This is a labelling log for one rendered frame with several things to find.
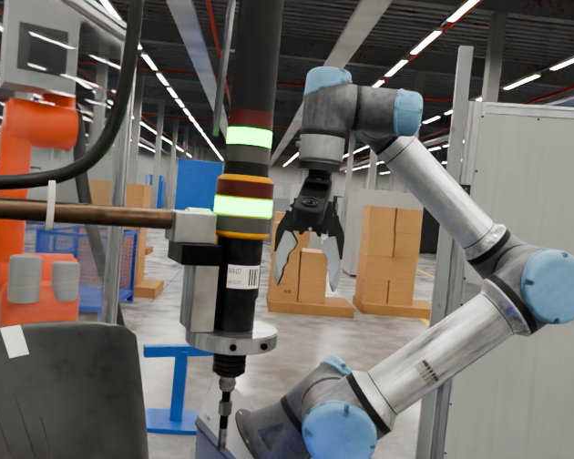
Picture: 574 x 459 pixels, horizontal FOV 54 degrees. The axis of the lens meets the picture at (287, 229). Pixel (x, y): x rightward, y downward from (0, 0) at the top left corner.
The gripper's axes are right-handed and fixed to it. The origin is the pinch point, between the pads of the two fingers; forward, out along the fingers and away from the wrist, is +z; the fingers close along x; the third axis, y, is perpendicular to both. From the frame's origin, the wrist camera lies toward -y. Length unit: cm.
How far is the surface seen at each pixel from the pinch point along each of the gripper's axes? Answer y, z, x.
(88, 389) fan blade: -46.5, 5.2, 12.3
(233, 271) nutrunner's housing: -52, -7, -1
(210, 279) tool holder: -53, -7, 0
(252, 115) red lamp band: -52, -19, -1
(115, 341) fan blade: -41.0, 2.3, 12.9
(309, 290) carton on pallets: 692, 106, 76
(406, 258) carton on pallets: 766, 49, -56
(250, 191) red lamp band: -52, -13, -2
